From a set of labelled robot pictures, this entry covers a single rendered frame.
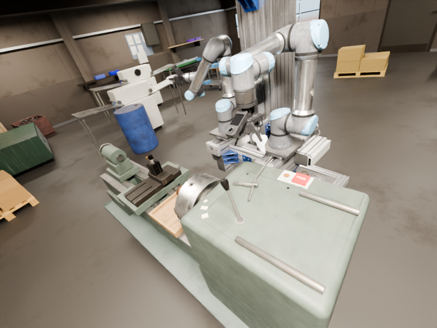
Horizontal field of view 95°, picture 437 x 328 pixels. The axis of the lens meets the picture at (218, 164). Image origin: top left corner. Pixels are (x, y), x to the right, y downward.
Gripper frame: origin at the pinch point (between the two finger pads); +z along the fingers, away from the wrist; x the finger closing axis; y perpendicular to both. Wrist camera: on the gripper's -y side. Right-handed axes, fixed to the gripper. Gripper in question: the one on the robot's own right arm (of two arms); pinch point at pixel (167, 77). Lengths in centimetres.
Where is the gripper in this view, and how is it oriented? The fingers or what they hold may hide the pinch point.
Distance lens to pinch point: 196.5
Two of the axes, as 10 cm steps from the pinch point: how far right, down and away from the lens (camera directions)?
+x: 3.9, -6.8, 6.1
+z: -8.9, -1.1, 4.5
